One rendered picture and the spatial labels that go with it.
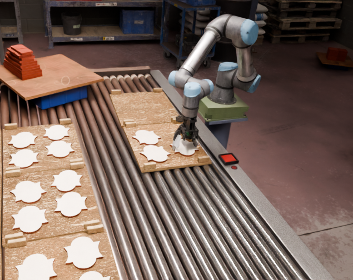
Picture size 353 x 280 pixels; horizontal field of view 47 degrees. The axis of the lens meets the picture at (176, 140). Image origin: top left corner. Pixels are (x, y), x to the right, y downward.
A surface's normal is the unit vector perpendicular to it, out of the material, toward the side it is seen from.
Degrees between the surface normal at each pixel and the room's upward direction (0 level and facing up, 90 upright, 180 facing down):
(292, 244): 0
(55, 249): 0
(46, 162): 0
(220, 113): 90
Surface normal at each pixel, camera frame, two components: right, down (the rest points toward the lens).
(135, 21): 0.28, 0.52
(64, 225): 0.08, -0.85
